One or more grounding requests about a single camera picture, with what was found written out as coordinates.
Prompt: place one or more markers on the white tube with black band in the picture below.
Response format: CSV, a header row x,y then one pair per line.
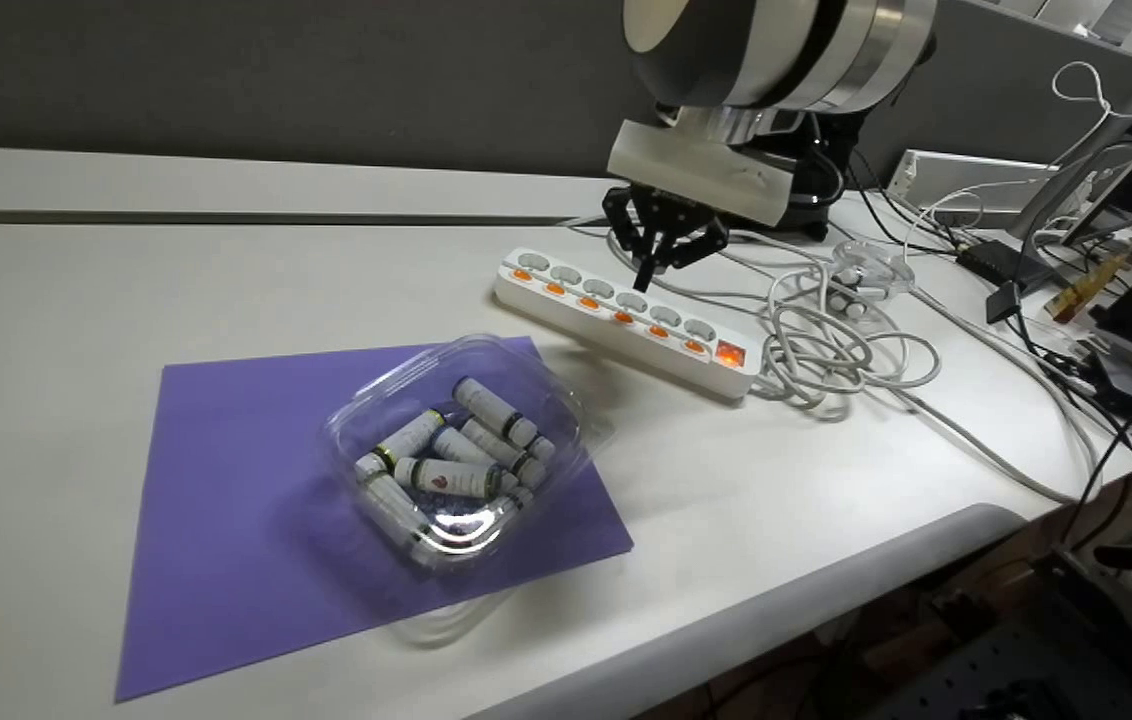
x,y
447,479
463,445
490,406
530,462
395,513
400,440

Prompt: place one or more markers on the white power strip orange switches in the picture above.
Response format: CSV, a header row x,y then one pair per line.
x,y
618,322

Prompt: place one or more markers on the yellow brown stick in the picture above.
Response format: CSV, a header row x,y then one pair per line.
x,y
1091,286

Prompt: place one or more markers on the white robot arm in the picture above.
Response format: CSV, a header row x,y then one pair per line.
x,y
779,47

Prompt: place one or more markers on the purple paper mat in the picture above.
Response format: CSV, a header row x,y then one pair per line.
x,y
246,532

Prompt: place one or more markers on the black office chair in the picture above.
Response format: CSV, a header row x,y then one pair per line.
x,y
1126,603

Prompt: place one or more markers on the white flat box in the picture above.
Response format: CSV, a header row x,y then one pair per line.
x,y
971,182

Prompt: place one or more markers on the clear plastic clamshell container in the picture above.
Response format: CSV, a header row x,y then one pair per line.
x,y
549,421

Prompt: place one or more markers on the small clear plastic bag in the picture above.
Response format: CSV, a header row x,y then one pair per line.
x,y
873,265

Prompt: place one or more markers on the small black box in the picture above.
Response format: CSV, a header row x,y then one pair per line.
x,y
1004,265

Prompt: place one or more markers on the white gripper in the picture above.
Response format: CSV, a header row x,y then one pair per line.
x,y
699,162

